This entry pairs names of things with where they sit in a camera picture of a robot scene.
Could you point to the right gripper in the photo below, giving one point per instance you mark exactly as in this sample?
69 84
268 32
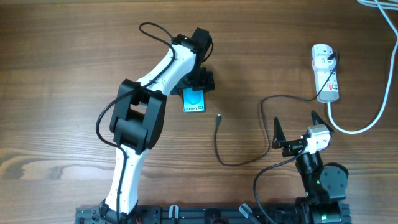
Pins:
292 147

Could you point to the blue screen Galaxy smartphone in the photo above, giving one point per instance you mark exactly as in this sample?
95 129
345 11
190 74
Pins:
193 101

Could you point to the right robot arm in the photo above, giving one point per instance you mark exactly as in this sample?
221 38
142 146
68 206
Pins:
325 184

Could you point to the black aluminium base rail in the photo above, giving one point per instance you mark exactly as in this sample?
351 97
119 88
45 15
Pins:
278 213

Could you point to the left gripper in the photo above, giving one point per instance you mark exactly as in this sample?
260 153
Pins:
206 81

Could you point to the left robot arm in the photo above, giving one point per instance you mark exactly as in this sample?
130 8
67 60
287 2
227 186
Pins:
138 116

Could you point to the white charger plug adapter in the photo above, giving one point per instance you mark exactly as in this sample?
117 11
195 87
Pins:
322 62

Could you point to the white power strip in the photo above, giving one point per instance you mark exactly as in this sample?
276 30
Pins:
326 82

